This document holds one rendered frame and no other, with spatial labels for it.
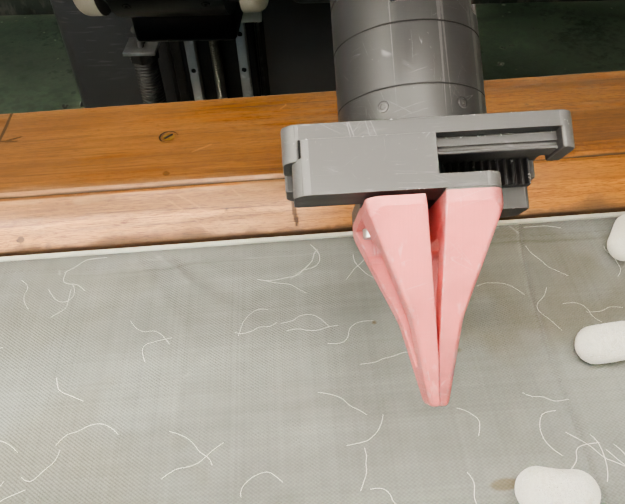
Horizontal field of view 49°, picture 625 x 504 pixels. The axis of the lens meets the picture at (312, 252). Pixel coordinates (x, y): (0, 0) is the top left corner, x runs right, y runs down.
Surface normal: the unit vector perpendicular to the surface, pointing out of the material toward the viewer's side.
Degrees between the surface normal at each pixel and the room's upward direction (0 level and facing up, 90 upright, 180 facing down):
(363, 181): 38
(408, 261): 59
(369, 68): 51
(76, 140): 0
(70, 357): 0
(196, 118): 0
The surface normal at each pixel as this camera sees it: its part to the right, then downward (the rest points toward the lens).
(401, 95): -0.29, -0.11
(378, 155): 0.01, -0.14
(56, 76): -0.04, -0.71
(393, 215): 0.04, 0.23
